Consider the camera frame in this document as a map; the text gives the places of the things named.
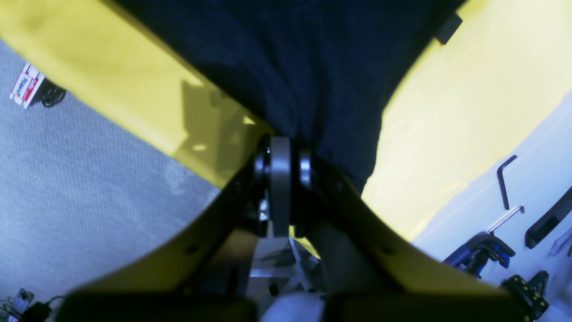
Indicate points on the silver allen key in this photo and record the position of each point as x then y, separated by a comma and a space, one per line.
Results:
505, 218

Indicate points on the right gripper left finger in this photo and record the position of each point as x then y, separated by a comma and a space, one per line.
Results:
202, 274

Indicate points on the red white small box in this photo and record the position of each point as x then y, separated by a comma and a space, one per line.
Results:
27, 86

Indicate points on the black T-shirt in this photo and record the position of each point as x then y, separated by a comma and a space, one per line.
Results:
321, 71

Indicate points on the yellow table cloth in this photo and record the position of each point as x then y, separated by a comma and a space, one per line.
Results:
460, 109

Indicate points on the blue black clamp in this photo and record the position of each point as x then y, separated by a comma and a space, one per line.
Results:
473, 255

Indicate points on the black allen key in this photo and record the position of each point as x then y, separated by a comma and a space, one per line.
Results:
502, 181

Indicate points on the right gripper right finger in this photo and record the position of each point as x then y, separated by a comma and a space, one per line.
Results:
372, 274

